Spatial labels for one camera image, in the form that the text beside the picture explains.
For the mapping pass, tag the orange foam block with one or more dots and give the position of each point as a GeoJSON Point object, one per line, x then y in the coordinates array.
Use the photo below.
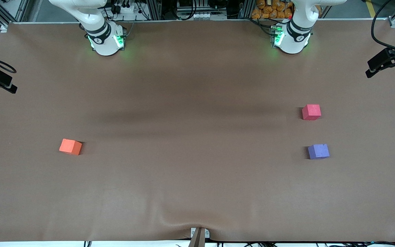
{"type": "Point", "coordinates": [70, 146]}

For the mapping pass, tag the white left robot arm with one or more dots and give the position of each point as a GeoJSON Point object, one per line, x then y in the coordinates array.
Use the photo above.
{"type": "Point", "coordinates": [293, 43]}

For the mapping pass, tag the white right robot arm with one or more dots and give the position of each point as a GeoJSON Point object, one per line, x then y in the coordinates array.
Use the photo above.
{"type": "Point", "coordinates": [105, 44]}

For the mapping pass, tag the red foam block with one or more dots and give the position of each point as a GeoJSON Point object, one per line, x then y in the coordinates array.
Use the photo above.
{"type": "Point", "coordinates": [311, 112]}

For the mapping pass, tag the purple foam block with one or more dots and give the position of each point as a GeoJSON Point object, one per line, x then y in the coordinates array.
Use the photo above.
{"type": "Point", "coordinates": [318, 151]}

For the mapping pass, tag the pile of orange bags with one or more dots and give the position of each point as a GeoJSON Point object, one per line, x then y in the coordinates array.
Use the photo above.
{"type": "Point", "coordinates": [269, 10]}

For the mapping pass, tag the white power strip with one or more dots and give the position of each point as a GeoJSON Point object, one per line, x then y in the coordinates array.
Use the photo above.
{"type": "Point", "coordinates": [123, 9]}

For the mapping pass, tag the white terminal block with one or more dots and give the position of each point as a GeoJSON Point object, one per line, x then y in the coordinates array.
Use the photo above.
{"type": "Point", "coordinates": [204, 15]}

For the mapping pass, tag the brown table mat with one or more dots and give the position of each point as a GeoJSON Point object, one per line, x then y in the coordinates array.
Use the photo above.
{"type": "Point", "coordinates": [183, 171]}

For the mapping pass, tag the aluminium frame post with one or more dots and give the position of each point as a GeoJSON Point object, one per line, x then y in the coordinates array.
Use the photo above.
{"type": "Point", "coordinates": [153, 9]}
{"type": "Point", "coordinates": [247, 9]}

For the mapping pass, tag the small metal bracket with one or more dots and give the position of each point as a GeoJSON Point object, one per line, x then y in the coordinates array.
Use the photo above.
{"type": "Point", "coordinates": [193, 233]}

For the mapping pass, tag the brown camera mount bar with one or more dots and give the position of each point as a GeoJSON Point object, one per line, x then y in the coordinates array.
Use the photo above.
{"type": "Point", "coordinates": [197, 240]}

